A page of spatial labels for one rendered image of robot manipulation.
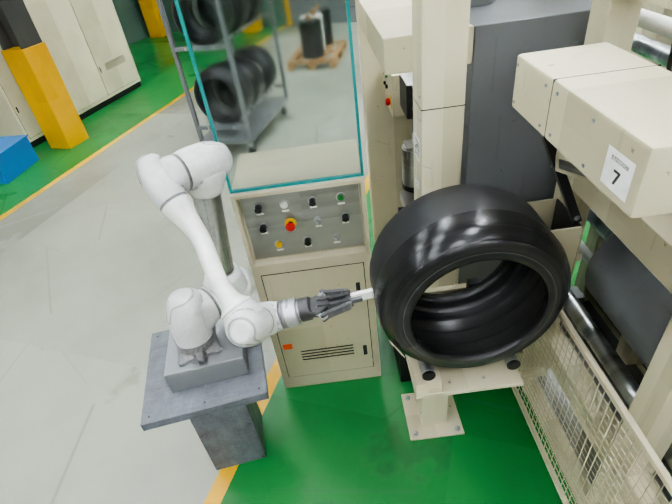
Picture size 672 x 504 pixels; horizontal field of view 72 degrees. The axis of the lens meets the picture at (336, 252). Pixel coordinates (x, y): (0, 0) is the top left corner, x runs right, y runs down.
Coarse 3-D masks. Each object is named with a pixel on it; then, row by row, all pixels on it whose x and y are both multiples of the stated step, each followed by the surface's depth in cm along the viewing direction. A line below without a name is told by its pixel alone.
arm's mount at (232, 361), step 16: (224, 336) 199; (176, 352) 195; (224, 352) 191; (240, 352) 190; (176, 368) 187; (192, 368) 186; (208, 368) 187; (224, 368) 189; (240, 368) 191; (176, 384) 188; (192, 384) 190
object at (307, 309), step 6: (300, 300) 144; (306, 300) 143; (312, 300) 146; (324, 300) 145; (300, 306) 142; (306, 306) 142; (312, 306) 144; (324, 306) 143; (300, 312) 142; (306, 312) 142; (312, 312) 142; (318, 312) 142; (300, 318) 143; (306, 318) 143; (312, 318) 145
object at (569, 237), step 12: (540, 204) 174; (552, 204) 174; (540, 216) 177; (552, 216) 178; (564, 216) 169; (552, 228) 179; (564, 228) 159; (576, 228) 158; (564, 240) 161; (576, 240) 161; (576, 252) 165
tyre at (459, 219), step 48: (432, 192) 138; (480, 192) 133; (384, 240) 140; (432, 240) 123; (480, 240) 121; (528, 240) 122; (384, 288) 133; (480, 288) 167; (528, 288) 158; (432, 336) 163; (480, 336) 162; (528, 336) 142
